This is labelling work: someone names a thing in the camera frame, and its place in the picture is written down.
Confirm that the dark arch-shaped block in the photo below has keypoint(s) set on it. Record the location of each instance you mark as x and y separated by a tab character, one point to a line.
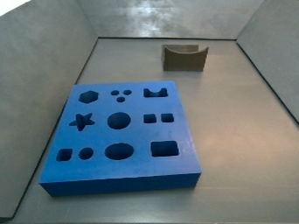
185	58

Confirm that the blue foam shape board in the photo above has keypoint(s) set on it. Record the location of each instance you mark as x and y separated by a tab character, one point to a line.
122	141

